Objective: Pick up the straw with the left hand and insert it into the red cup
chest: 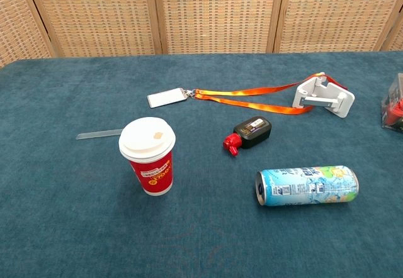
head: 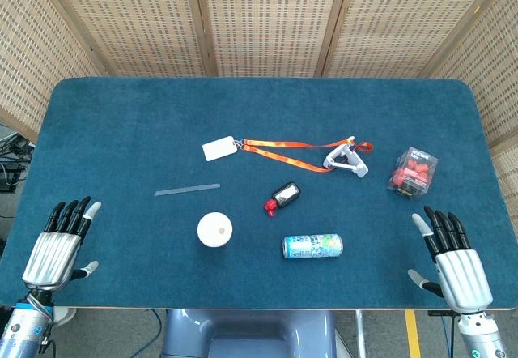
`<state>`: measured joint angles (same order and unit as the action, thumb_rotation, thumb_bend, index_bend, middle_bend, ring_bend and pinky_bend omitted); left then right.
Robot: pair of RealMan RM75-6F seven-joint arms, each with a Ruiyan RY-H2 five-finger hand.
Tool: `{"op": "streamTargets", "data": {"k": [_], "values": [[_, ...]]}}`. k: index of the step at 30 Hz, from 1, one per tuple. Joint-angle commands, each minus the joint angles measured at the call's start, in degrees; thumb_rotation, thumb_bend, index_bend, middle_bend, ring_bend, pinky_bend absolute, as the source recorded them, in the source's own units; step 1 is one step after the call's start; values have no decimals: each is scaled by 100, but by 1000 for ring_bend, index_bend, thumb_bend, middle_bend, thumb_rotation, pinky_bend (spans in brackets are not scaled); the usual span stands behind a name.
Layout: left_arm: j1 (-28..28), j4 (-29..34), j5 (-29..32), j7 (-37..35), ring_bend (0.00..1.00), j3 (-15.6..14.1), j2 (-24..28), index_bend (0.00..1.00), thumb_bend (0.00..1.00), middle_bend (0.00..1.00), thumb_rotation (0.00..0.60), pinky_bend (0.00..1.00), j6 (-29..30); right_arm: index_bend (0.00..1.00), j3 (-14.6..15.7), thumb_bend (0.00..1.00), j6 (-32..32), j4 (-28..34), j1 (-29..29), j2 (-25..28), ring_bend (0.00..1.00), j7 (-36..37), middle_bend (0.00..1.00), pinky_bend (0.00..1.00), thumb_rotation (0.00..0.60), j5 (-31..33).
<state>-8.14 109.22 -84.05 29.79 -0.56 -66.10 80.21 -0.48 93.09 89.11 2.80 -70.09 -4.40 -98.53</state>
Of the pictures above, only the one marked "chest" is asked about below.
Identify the clear box red contents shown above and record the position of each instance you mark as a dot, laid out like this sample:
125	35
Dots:
395	108

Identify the woven rattan screen panel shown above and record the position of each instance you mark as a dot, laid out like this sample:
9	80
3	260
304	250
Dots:
94	14
15	23
217	14
333	14
397	40

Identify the black bottle red cap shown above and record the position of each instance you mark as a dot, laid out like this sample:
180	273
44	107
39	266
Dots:
253	131

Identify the white clip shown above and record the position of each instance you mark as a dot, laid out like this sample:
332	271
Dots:
341	102

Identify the blue felt table cloth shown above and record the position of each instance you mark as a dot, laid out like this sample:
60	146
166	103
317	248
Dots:
78	227

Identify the white badge card holder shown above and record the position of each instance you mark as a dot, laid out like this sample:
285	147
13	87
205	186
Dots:
167	98

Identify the light blue drink can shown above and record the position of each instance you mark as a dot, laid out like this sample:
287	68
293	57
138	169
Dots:
308	185

